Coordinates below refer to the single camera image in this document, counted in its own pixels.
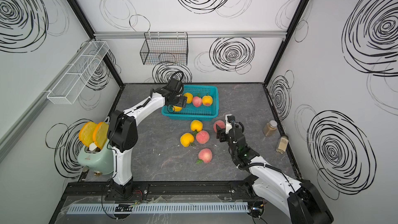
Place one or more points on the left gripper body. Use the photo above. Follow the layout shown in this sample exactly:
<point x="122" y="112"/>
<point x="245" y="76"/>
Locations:
<point x="180" y="101"/>

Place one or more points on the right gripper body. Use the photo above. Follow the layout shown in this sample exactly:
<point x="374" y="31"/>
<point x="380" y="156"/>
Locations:
<point x="232" y="149"/>

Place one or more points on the pink peach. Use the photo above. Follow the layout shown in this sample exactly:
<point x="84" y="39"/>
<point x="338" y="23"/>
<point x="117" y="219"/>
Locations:
<point x="197" y="101"/>
<point x="202" y="137"/>
<point x="204" y="156"/>
<point x="219" y="125"/>

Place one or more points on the yellow peach top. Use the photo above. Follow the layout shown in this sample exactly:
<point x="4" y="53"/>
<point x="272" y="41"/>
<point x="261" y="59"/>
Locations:
<point x="196" y="126"/>

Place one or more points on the pink peach bottom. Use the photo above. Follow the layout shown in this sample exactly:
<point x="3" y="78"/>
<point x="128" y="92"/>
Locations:
<point x="204" y="156"/>

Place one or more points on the yellow red peach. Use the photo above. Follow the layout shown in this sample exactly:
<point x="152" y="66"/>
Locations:
<point x="207" y="100"/>

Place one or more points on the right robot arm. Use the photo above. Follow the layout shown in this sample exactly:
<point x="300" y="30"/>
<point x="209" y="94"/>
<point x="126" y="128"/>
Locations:
<point x="300" y="200"/>

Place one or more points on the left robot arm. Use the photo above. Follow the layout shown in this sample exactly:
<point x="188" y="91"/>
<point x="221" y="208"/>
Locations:
<point x="123" y="134"/>

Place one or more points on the teal plastic basket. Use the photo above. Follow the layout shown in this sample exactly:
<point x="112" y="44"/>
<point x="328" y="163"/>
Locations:
<point x="190" y="112"/>

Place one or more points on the brown spice jar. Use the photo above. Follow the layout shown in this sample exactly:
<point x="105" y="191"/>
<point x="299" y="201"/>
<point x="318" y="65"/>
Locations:
<point x="270" y="128"/>

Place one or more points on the beige spice jar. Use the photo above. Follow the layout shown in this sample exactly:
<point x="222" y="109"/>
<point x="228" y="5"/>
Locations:
<point x="282" y="144"/>

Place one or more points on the right yellow toast slice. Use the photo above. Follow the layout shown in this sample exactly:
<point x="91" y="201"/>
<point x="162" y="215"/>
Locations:
<point x="100" y="134"/>

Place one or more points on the yellow toast slice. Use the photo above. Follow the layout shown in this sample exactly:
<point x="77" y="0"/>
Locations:
<point x="86" y="133"/>
<point x="100" y="134"/>

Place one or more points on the left yellow toast slice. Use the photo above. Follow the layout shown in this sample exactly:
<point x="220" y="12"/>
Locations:
<point x="86" y="133"/>

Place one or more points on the mint green toaster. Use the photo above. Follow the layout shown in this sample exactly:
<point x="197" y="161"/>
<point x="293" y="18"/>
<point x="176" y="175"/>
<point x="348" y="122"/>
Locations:
<point x="98" y="161"/>

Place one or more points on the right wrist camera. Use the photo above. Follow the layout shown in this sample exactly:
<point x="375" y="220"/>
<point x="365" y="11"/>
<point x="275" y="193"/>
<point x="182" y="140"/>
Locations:
<point x="230" y="120"/>

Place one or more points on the black wire wall basket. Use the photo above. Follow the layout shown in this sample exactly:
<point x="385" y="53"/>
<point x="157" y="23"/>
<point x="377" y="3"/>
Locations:
<point x="165" y="47"/>

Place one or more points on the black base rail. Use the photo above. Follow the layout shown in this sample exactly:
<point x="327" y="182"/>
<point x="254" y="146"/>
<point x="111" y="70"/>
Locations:
<point x="148" y="190"/>

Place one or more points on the white mesh wall shelf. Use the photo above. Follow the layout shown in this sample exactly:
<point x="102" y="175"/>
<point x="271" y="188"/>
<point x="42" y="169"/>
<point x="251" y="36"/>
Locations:
<point x="87" y="71"/>

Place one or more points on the white slotted cable duct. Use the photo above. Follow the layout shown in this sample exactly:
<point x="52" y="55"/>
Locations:
<point x="113" y="209"/>

